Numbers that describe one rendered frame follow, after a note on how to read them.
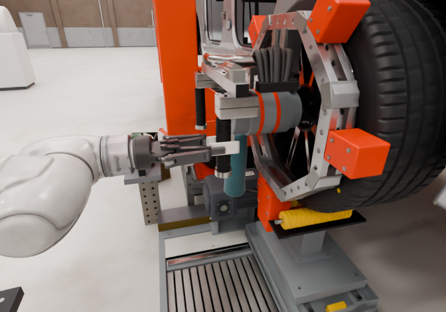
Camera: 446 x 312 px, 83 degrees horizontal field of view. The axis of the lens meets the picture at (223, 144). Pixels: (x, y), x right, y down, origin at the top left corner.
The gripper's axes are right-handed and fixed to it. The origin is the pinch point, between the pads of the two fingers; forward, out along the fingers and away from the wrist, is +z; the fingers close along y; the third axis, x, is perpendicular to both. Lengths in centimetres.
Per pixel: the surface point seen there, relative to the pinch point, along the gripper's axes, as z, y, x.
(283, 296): 25, -4, -68
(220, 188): 9, -43, -42
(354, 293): 50, 4, -65
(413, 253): 109, -17, -83
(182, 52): -2, -61, 17
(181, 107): -5, -61, -7
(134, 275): -34, -39, -83
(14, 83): -291, -532, -70
